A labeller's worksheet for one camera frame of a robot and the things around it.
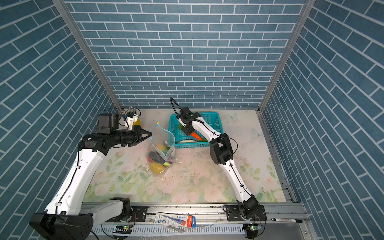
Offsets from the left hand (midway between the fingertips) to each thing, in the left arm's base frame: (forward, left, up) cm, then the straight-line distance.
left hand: (152, 133), depth 70 cm
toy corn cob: (+1, -2, -16) cm, 16 cm away
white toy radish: (+11, -16, -24) cm, 31 cm away
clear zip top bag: (-8, -4, -6) cm, 11 cm away
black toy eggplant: (-3, +1, -19) cm, 19 cm away
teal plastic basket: (+28, -34, -22) cm, 50 cm away
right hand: (+24, -15, -26) cm, 38 cm away
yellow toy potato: (-7, +2, -25) cm, 26 cm away
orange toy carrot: (+17, -21, -26) cm, 38 cm away
